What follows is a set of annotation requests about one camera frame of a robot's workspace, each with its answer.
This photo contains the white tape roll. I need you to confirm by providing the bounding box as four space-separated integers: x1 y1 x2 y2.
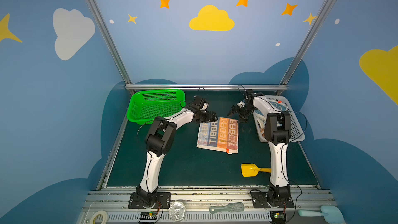
89 210 109 224

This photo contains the aluminium front rail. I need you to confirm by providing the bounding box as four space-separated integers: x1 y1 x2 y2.
77 186 337 224

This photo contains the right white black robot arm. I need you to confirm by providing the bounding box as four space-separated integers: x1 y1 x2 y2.
228 89 291 200

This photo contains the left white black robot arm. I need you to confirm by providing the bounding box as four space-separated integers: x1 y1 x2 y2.
136 107 218 205

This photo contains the clear round lid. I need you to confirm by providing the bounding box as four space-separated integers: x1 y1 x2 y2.
169 201 187 222

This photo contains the striped rabbit text towel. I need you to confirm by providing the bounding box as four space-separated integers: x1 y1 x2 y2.
197 117 239 155

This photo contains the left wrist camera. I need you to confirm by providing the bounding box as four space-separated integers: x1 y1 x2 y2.
191 96 208 112

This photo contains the teal owl pattern towel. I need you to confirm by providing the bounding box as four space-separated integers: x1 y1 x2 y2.
270 100 289 112

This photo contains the grey plastic basket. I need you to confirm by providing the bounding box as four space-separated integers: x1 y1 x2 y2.
252 95 305 143

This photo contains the yellow toy shovel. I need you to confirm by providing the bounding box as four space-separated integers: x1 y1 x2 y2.
241 163 272 177

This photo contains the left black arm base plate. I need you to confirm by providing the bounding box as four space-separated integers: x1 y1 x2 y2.
127 192 171 209

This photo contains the right small circuit board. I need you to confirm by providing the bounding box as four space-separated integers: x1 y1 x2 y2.
270 212 286 224

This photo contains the green plastic basket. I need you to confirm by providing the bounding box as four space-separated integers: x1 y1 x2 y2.
126 89 186 125

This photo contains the aluminium frame post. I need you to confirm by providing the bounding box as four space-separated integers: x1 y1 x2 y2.
279 0 337 88
85 0 131 84

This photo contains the aluminium left frame post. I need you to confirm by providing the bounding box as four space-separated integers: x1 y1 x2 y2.
85 0 131 84

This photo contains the grey green brush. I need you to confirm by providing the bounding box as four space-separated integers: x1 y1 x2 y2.
209 202 245 214

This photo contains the aluminium rear frame bar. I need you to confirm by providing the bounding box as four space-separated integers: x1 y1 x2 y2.
125 84 288 91

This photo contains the small circuit board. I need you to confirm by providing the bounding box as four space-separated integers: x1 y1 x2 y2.
270 212 286 224
138 212 158 224

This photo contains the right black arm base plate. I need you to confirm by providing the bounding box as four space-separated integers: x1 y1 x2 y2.
249 189 295 208

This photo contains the aluminium right frame post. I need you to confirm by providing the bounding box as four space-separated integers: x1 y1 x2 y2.
279 0 337 88

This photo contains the left small circuit board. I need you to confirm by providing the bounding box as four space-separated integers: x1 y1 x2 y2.
138 212 158 224

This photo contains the mint green spatula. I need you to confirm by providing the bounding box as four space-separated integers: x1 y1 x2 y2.
298 205 345 224

